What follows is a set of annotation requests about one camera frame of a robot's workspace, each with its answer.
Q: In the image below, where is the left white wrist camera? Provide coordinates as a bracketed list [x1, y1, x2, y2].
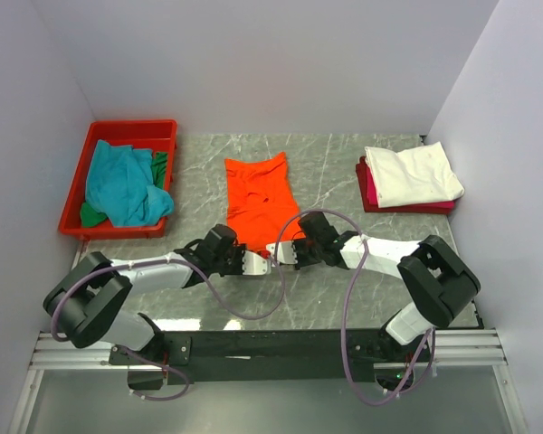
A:
[242, 250, 272, 276]

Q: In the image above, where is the red plastic bin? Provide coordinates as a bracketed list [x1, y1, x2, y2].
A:
[58, 119, 177, 241]

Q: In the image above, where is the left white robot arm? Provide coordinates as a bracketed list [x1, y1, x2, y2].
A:
[43, 224, 246, 363]

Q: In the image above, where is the blue t shirt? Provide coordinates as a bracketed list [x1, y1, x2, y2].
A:
[85, 138, 176, 228]

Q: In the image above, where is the black mounting base bar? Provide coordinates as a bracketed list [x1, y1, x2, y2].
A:
[108, 328, 431, 392]

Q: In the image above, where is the green t shirt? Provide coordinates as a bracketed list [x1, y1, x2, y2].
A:
[79, 151, 171, 230]

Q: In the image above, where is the orange t shirt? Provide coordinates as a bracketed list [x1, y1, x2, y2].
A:
[224, 152, 300, 252]

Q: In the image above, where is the aluminium rail frame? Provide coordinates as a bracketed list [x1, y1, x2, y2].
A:
[8, 329, 529, 433]

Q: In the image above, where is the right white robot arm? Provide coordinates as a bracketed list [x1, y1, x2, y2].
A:
[278, 212, 481, 361]

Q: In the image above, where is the folded white t shirt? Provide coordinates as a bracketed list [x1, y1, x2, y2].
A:
[365, 142, 465, 208]

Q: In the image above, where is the folded red t shirt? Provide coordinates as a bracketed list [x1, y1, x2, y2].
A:
[356, 156, 456, 215]

